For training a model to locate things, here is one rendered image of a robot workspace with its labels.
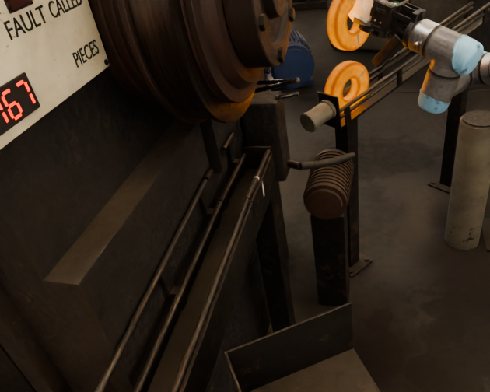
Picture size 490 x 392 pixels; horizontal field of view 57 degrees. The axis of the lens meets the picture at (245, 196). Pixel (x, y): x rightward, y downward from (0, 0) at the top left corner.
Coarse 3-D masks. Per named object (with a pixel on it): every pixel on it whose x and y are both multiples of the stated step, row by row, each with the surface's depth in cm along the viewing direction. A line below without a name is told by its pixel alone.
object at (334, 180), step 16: (320, 176) 130; (336, 176) 129; (352, 176) 139; (304, 192) 131; (320, 192) 126; (336, 192) 126; (320, 208) 130; (336, 208) 128; (320, 224) 137; (336, 224) 135; (320, 240) 141; (336, 240) 139; (320, 256) 145; (336, 256) 143; (320, 272) 149; (336, 272) 148; (320, 288) 154; (336, 288) 152; (320, 304) 159; (336, 304) 157
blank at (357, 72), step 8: (344, 64) 129; (352, 64) 128; (360, 64) 130; (336, 72) 128; (344, 72) 128; (352, 72) 130; (360, 72) 132; (328, 80) 129; (336, 80) 127; (344, 80) 129; (352, 80) 134; (360, 80) 133; (368, 80) 135; (328, 88) 129; (336, 88) 129; (352, 88) 136; (360, 88) 134; (352, 96) 135; (344, 104) 133; (352, 104) 135
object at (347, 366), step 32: (320, 320) 68; (224, 352) 65; (256, 352) 67; (288, 352) 69; (320, 352) 72; (352, 352) 74; (256, 384) 71; (288, 384) 71; (320, 384) 71; (352, 384) 70
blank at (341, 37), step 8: (336, 0) 115; (344, 0) 115; (352, 0) 116; (336, 8) 115; (344, 8) 115; (352, 8) 118; (328, 16) 117; (336, 16) 115; (344, 16) 116; (328, 24) 117; (336, 24) 116; (344, 24) 117; (328, 32) 119; (336, 32) 117; (344, 32) 118; (352, 32) 122; (360, 32) 122; (336, 40) 119; (344, 40) 119; (352, 40) 122; (360, 40) 123; (344, 48) 121; (352, 48) 123
